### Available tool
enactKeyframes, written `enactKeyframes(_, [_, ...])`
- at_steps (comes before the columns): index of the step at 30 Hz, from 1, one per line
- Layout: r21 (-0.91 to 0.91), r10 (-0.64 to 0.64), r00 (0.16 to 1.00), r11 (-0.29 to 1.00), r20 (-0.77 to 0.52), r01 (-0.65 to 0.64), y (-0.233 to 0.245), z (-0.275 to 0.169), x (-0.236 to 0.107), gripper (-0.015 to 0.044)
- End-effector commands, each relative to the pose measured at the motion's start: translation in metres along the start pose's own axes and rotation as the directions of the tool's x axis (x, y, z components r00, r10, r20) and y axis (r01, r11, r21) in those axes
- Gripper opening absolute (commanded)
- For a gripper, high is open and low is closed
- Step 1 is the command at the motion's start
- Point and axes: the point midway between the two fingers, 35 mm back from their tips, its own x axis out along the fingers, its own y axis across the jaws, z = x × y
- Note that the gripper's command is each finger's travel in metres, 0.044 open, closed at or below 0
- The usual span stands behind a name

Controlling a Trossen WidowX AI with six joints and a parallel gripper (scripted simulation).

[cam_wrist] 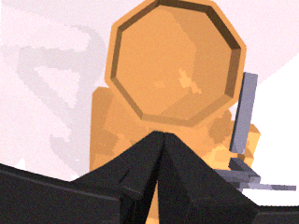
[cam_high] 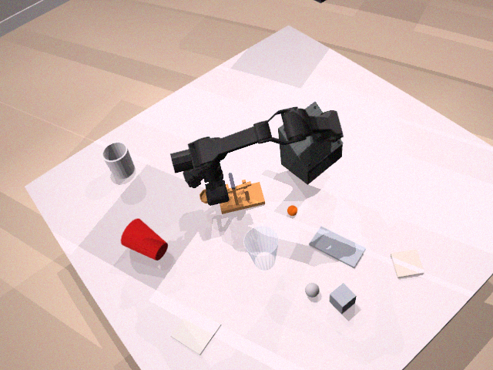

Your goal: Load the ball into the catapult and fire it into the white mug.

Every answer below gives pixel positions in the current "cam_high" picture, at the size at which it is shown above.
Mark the clear plastic cup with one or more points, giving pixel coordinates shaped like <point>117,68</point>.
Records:
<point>261,243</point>

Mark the orange ball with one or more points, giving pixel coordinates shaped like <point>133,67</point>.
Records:
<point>292,210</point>

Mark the red cylinder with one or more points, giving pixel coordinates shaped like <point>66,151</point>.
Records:
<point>141,238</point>

